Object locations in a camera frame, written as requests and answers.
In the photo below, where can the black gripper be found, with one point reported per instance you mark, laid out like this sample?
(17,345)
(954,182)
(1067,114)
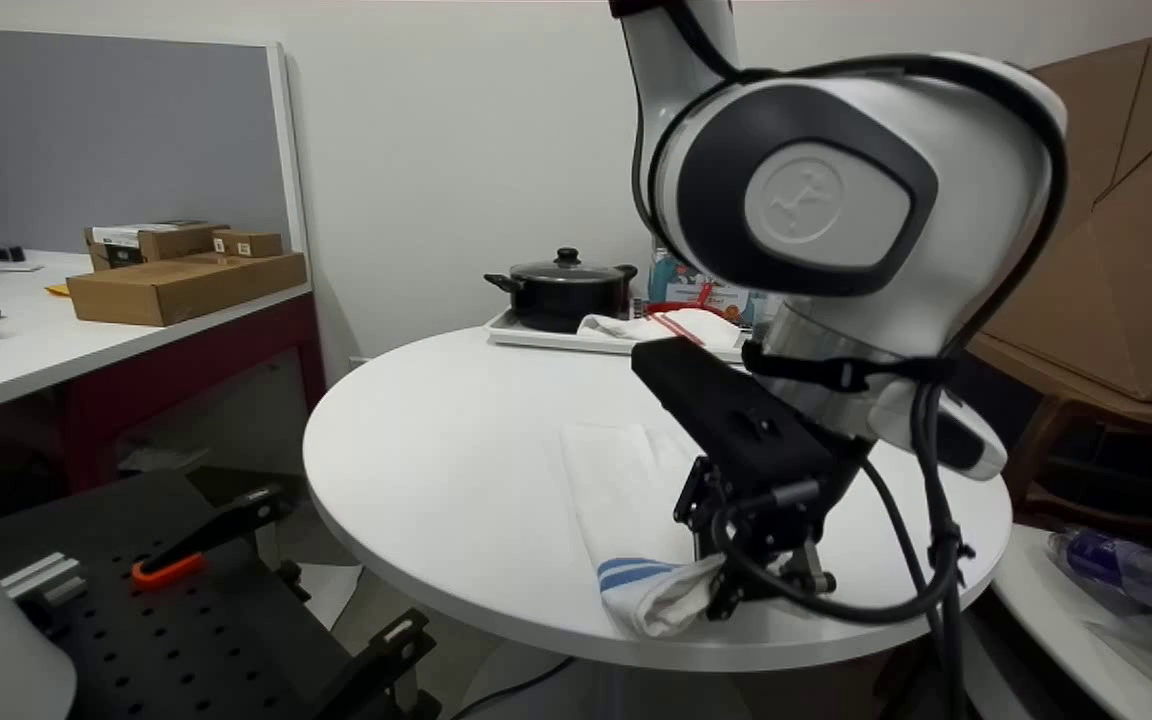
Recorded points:
(773,527)

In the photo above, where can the white towel with blue stripes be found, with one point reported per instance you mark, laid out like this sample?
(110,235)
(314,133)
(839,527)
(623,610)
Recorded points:
(644,564)

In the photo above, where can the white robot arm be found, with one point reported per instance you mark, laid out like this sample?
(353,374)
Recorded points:
(881,206)

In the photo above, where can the red white cloth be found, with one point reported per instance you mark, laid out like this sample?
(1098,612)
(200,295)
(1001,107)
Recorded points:
(714,335)

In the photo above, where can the blue white carton box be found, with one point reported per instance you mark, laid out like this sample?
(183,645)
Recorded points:
(678,287)

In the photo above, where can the round white table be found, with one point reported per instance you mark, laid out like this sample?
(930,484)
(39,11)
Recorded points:
(445,470)

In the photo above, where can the black cooking pot with lid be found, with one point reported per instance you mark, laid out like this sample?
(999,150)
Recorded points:
(564,288)

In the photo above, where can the large brown cardboard box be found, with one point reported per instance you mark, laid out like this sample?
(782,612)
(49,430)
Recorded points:
(1084,303)

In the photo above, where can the black orange clamp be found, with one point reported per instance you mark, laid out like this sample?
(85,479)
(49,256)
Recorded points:
(191,554)

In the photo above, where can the black perforated board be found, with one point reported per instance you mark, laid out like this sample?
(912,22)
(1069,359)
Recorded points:
(229,642)

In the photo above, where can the small brown cardboard box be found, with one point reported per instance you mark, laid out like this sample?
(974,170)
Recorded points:
(117,244)

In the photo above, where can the flat brown cardboard box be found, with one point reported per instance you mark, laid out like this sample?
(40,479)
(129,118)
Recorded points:
(183,288)

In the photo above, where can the white side desk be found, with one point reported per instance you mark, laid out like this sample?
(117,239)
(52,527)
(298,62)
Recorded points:
(113,377)

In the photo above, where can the grey partition panel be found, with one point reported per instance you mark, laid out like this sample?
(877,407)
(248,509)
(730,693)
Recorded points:
(106,129)

